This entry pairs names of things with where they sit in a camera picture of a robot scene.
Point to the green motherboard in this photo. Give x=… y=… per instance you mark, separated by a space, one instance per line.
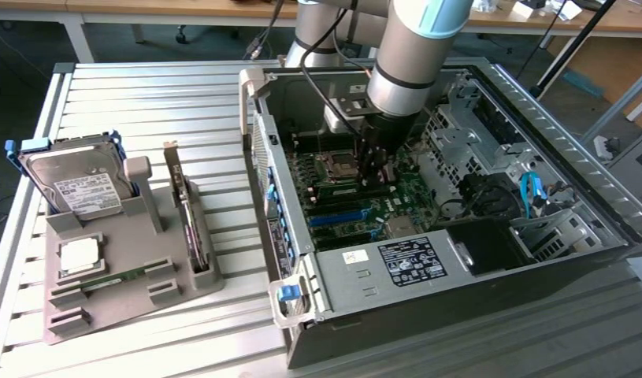
x=405 y=204

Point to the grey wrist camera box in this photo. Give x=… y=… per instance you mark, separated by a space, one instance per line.
x=343 y=118

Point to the grey power supply unit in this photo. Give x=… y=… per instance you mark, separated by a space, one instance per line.
x=384 y=267

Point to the CPU socket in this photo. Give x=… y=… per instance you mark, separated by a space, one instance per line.
x=343 y=167

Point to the black tripod pole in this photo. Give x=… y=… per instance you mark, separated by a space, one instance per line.
x=568 y=51

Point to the hard disk in blue caddy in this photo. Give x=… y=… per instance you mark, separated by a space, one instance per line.
x=74 y=181

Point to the silver CPU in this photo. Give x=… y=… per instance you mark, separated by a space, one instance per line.
x=82 y=256

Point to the wooden desk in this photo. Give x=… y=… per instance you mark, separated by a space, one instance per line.
x=563 y=19

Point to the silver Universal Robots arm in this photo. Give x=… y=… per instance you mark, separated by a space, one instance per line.
x=405 y=51

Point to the graphics card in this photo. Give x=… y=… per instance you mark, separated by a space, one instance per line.
x=186 y=212

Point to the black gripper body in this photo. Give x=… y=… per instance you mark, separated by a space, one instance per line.
x=392 y=128

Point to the grey computer box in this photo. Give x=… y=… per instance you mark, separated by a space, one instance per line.
x=636 y=157

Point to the green RAM stick in slot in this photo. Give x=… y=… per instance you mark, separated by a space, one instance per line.
x=348 y=191

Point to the blue expansion slot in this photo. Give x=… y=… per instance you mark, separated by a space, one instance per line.
x=337 y=218

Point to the grey parts rack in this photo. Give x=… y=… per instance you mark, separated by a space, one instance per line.
x=126 y=299

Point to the open black PC case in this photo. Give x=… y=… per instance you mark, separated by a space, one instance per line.
x=457 y=283

